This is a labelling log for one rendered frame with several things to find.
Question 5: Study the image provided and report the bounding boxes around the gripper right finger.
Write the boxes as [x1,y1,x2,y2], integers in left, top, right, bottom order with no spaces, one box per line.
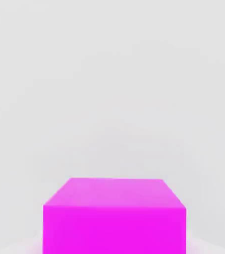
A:
[186,237,225,254]

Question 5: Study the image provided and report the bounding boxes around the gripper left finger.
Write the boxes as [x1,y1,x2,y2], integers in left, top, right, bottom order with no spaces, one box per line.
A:
[0,237,44,254]

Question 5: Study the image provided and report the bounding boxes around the small magenta cube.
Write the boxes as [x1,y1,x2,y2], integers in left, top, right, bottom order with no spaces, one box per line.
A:
[42,177,187,254]

